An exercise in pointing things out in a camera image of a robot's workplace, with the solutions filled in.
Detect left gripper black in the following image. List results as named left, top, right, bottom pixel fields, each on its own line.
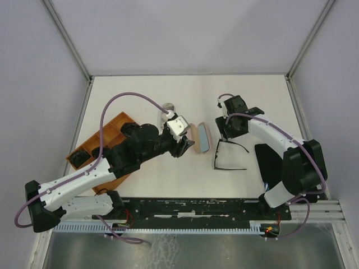
left=140, top=119, right=195, bottom=163

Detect pink glasses case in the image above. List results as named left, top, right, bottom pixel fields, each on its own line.
left=190, top=122, right=212, bottom=155

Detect black frame eyeglasses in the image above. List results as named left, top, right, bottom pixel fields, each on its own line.
left=213, top=138, right=250, bottom=171

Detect light blue cleaning cloth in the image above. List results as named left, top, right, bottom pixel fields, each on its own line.
left=198, top=124, right=210, bottom=153

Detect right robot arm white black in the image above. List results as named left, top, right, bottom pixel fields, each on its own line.
left=215, top=94, right=328, bottom=219

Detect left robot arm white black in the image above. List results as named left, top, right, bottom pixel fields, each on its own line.
left=25, top=117, right=194, bottom=233

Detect rolled black tie upper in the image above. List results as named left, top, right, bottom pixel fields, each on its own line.
left=121, top=122, right=140, bottom=137

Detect rolled black tie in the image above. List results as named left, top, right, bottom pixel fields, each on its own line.
left=121, top=122, right=140, bottom=137
left=70, top=150, right=90, bottom=169

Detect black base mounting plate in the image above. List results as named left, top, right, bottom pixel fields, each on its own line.
left=103, top=197, right=292, bottom=228

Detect rolled black tie lower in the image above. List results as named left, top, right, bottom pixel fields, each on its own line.
left=70, top=150, right=90, bottom=169

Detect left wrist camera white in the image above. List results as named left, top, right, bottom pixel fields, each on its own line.
left=164, top=110, right=190, bottom=142

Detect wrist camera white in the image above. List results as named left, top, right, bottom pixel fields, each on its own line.
left=217, top=96, right=228, bottom=118
left=164, top=110, right=190, bottom=142

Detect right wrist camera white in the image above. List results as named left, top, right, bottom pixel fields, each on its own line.
left=217, top=96, right=228, bottom=118

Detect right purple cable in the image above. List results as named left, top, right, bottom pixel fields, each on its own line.
left=217, top=94, right=329, bottom=242

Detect purple cable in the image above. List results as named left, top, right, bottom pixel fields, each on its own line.
left=217, top=94, right=329, bottom=242
left=13, top=92, right=172, bottom=244

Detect right aluminium frame post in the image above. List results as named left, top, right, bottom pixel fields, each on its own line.
left=286, top=0, right=337, bottom=81

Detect aluminium frame post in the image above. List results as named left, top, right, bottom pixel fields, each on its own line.
left=286, top=0, right=337, bottom=81
left=42, top=0, right=93, bottom=82

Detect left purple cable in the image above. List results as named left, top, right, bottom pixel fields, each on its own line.
left=13, top=92, right=172, bottom=244

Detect aluminium front rail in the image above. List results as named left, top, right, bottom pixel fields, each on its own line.
left=287, top=200, right=346, bottom=224

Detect white slotted cable duct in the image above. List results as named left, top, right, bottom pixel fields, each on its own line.
left=53, top=221, right=264, bottom=235

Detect left aluminium frame post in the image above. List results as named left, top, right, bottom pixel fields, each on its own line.
left=42, top=0, right=93, bottom=82

